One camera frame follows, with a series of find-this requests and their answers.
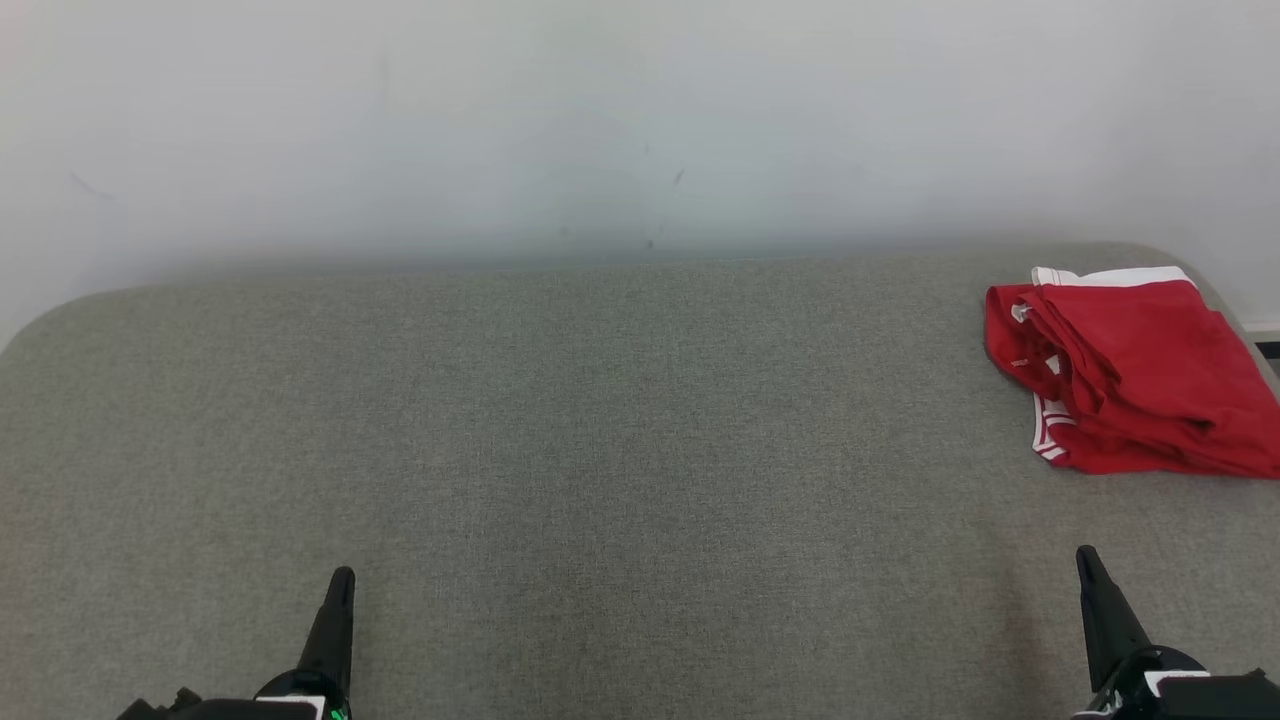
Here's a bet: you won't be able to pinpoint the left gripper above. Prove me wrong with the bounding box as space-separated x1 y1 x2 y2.
114 566 358 720

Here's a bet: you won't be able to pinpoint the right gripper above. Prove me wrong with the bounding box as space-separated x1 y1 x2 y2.
1069 544 1280 720

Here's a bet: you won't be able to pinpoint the red shirt with white sleeves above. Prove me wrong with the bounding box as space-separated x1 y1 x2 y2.
1030 385 1280 480

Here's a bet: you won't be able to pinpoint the red shorts with 23 print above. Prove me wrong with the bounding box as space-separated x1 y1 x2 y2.
984 265 1269 436

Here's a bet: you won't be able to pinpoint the grey fabric sofa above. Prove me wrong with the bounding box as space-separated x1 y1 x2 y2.
0 241 1280 720

